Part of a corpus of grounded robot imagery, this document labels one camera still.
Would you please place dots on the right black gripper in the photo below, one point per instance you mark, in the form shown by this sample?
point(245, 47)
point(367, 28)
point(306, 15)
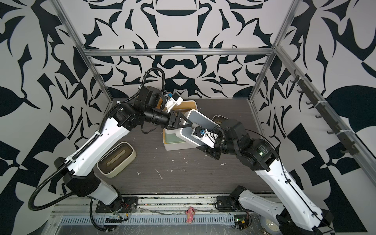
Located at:
point(208, 151)

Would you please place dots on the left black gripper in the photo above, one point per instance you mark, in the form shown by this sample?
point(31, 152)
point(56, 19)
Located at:
point(176, 122)

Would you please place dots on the white bamboo tissue box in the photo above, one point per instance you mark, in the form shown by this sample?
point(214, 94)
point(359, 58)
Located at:
point(178, 146)
point(184, 107)
point(170, 131)

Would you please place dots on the green tissue box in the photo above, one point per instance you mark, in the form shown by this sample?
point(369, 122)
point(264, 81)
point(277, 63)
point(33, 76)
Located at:
point(172, 139)

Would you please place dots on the grey lid white tissue box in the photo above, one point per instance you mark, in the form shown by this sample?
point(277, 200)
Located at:
point(198, 119)

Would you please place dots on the cream dark-lid tissue box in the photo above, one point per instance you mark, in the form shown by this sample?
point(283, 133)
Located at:
point(219, 119)
point(116, 160)

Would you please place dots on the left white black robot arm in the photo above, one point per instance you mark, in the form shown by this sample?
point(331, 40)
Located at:
point(151, 104)

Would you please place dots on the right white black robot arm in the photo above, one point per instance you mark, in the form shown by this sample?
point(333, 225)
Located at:
point(296, 214)

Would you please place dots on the small green circuit board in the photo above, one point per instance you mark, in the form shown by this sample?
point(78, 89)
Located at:
point(242, 223)

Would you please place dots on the pink toy figure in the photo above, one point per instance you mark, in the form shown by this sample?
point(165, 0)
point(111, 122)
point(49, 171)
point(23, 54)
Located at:
point(190, 212)

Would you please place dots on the round white clock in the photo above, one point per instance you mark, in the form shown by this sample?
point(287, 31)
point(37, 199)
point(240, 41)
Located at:
point(269, 226)

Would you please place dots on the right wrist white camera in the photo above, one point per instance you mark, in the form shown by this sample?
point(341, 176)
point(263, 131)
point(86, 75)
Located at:
point(205, 136)

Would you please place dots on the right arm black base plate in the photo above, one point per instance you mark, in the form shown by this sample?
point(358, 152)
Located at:
point(227, 204)

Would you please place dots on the aluminium frame rail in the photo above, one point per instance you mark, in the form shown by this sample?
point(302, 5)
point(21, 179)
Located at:
point(161, 52)

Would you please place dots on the grey slotted cable duct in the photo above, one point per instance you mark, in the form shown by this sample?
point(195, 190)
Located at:
point(171, 219)

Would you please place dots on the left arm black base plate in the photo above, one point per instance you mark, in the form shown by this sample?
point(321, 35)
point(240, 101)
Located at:
point(124, 204)

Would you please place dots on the grey wall hook rail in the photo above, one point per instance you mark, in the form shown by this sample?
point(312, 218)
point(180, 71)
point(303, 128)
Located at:
point(327, 113)

